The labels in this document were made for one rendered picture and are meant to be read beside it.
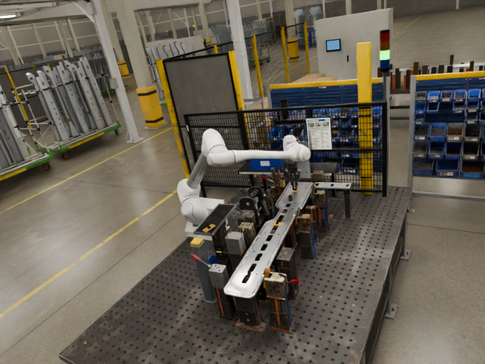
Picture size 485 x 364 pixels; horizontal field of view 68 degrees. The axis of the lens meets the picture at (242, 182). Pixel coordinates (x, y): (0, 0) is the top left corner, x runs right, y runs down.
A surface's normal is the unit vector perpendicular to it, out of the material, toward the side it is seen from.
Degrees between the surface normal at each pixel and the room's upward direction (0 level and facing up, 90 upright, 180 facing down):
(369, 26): 90
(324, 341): 0
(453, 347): 0
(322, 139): 90
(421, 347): 0
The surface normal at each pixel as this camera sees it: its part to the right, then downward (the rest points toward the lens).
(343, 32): -0.50, 0.43
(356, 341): -0.16, -0.90
